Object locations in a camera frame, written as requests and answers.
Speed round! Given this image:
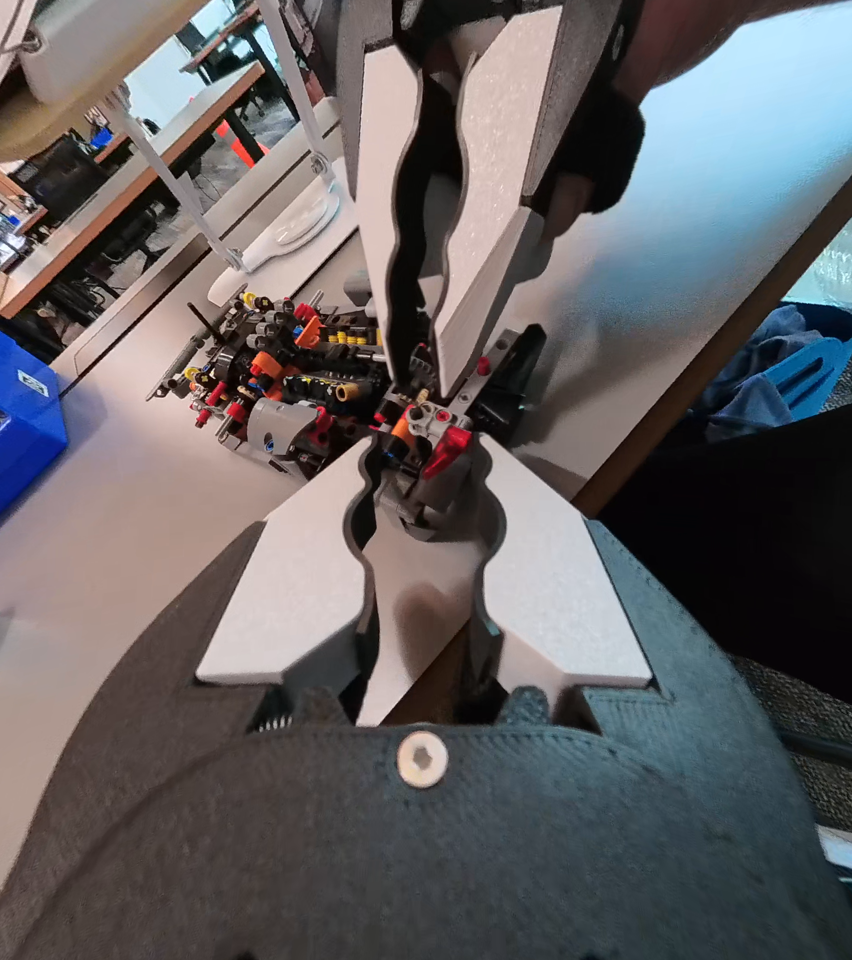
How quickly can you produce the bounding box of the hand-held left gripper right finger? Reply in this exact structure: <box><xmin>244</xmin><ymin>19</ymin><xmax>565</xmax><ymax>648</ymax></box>
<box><xmin>469</xmin><ymin>441</ymin><xmax>655</xmax><ymax>690</ymax></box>

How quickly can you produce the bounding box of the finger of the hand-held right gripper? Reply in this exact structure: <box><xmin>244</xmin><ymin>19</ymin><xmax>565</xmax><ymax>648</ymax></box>
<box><xmin>426</xmin><ymin>6</ymin><xmax>566</xmax><ymax>400</ymax></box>
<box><xmin>353</xmin><ymin>41</ymin><xmax>436</xmax><ymax>390</ymax></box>

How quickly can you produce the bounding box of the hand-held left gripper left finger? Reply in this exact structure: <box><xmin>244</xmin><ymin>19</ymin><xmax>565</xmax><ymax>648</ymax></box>
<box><xmin>193</xmin><ymin>437</ymin><xmax>382</xmax><ymax>687</ymax></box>

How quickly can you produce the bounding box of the black lego chassis assembly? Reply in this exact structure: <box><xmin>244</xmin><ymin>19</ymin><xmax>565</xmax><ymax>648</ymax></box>
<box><xmin>147</xmin><ymin>288</ymin><xmax>398</xmax><ymax>483</ymax></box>

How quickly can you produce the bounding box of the person's right hand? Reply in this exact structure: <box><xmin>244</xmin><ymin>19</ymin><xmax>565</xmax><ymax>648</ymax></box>
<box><xmin>542</xmin><ymin>0</ymin><xmax>713</xmax><ymax>243</ymax></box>

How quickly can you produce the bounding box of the wooden-edged neighbouring desk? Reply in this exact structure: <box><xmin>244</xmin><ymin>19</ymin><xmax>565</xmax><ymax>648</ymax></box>
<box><xmin>0</xmin><ymin>58</ymin><xmax>271</xmax><ymax>325</ymax></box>

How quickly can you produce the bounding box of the blue storage bin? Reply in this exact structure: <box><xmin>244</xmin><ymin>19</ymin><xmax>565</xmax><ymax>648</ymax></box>
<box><xmin>0</xmin><ymin>307</ymin><xmax>69</xmax><ymax>573</ymax></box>

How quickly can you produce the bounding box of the blue fabric bag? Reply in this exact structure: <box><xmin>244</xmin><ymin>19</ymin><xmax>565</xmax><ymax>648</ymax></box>
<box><xmin>702</xmin><ymin>302</ymin><xmax>852</xmax><ymax>445</ymax></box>

